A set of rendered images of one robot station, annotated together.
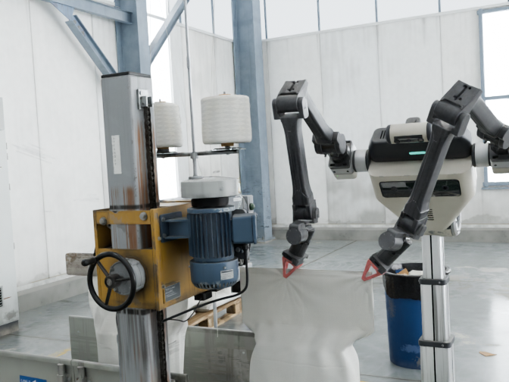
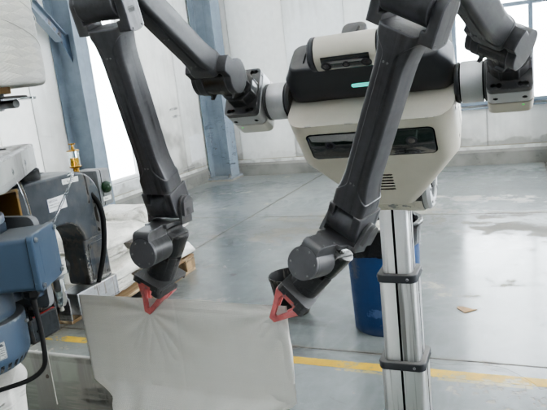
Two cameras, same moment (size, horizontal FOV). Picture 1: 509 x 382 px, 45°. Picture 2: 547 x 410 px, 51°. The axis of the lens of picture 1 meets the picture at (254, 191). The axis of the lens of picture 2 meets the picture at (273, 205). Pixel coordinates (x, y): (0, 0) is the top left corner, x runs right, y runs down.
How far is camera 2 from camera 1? 103 cm
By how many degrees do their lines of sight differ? 9
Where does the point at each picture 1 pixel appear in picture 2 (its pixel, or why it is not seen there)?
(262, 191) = (225, 126)
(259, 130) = not seen: hidden behind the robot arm
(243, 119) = (10, 39)
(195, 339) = (65, 372)
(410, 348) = (378, 313)
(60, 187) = not seen: outside the picture
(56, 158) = not seen: outside the picture
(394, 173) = (328, 120)
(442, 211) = (409, 176)
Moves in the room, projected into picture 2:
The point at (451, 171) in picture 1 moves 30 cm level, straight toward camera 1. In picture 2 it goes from (420, 114) to (421, 127)
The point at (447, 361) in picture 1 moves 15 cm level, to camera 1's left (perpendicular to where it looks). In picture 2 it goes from (421, 390) to (368, 398)
